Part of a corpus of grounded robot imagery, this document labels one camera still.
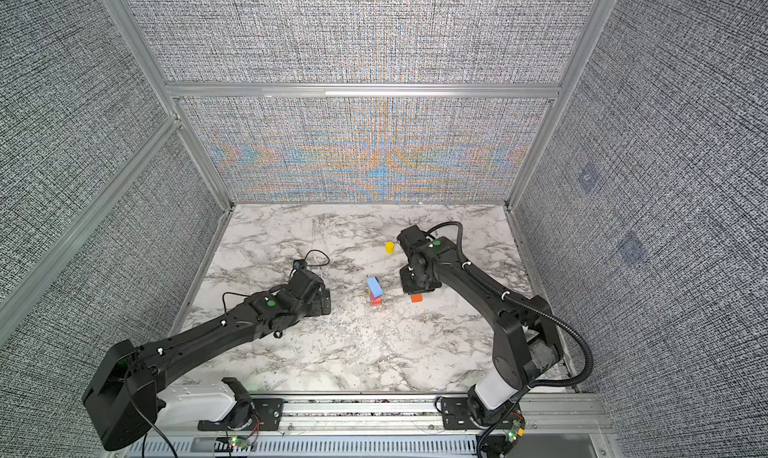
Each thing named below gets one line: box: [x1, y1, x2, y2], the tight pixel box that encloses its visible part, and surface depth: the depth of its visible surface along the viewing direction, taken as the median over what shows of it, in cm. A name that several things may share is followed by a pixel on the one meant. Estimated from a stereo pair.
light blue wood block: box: [366, 276, 383, 298], surface depth 89 cm
